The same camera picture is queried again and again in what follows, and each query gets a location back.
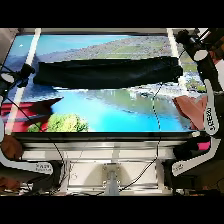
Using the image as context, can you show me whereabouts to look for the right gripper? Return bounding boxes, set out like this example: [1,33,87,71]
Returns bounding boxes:
[174,29,198,52]

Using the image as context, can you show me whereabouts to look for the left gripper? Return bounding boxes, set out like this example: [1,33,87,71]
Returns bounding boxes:
[15,63,36,88]

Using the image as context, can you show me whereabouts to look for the dark blue jeans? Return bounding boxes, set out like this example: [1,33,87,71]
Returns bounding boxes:
[33,55,184,91]

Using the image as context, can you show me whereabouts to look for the silver frame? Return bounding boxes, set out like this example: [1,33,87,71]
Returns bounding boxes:
[13,131,201,197]

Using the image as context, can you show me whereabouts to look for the black cable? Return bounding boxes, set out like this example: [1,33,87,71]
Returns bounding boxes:
[1,94,65,165]
[119,49,186,192]

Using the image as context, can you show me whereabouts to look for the reddish brown garment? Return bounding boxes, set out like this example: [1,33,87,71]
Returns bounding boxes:
[173,94,209,132]

